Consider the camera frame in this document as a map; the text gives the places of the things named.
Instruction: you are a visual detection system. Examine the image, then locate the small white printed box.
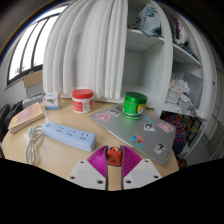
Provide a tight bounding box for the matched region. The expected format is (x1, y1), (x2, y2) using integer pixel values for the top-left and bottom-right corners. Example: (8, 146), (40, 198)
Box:
(42, 90), (64, 111)

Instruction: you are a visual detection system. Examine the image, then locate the black bag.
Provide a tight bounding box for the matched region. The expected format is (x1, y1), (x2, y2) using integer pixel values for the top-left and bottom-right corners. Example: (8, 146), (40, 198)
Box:
(6, 100), (25, 121)

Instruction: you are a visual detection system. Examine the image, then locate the white jar with red lid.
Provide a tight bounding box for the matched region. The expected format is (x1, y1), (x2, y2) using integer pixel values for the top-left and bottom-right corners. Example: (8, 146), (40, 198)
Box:
(71, 88), (95, 115)

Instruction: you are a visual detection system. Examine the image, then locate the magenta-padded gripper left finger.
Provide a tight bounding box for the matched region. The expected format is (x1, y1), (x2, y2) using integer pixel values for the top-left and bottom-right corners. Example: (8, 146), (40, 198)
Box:
(66, 144), (110, 191)

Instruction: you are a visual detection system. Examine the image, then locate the colourful patterned bag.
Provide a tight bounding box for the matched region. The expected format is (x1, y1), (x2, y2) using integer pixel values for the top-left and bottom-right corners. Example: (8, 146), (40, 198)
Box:
(162, 112), (188, 158)

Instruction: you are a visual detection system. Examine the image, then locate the black-framed window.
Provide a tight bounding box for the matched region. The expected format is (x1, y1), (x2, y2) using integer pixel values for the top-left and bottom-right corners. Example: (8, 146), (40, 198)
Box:
(6, 12), (63, 86)

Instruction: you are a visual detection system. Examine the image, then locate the brown cardboard box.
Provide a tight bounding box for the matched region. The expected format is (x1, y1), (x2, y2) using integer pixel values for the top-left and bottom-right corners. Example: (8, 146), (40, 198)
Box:
(22, 69), (45, 89)

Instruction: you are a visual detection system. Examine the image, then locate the black suitcase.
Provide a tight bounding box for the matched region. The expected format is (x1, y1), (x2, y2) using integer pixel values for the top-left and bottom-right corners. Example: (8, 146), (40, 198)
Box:
(0, 103), (11, 135)

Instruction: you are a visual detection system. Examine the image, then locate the grey box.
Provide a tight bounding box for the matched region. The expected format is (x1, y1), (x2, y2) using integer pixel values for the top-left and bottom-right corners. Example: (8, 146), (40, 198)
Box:
(25, 82), (45, 99)

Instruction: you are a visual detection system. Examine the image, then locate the orange charger block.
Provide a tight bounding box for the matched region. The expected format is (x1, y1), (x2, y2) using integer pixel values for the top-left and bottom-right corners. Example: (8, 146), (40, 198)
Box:
(106, 145), (123, 167)

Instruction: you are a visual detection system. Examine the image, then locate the green round tin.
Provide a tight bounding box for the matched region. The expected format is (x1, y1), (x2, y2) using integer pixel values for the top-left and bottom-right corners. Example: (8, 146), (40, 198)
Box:
(121, 91), (149, 121)

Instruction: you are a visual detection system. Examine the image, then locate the light blue power strip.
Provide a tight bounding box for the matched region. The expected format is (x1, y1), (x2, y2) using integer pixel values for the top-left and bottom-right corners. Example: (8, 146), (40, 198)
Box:
(41, 120), (98, 153)

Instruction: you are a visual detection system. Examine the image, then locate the white radiator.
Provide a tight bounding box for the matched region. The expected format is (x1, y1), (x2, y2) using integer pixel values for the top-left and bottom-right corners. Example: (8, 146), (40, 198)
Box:
(22, 92), (45, 109)

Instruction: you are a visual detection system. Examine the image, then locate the white curtain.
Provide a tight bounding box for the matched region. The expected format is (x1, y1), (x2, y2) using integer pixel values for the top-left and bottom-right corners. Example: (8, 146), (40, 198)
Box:
(42, 0), (130, 101)

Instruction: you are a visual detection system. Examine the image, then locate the thick yellow pink book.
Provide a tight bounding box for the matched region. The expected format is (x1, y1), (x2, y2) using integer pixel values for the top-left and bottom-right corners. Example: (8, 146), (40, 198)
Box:
(7, 101), (47, 135)

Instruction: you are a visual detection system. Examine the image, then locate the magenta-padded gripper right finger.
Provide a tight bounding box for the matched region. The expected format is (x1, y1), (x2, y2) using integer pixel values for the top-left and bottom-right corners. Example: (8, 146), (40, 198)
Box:
(119, 144), (163, 191)

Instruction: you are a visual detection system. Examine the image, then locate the silver laptop with stickers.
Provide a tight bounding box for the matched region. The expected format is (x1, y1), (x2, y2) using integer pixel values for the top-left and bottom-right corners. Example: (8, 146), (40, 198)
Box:
(88, 103), (177, 167)

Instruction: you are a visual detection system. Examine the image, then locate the white shelf unit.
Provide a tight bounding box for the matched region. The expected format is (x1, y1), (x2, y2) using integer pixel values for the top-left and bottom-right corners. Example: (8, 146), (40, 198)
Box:
(113, 0), (215, 122)

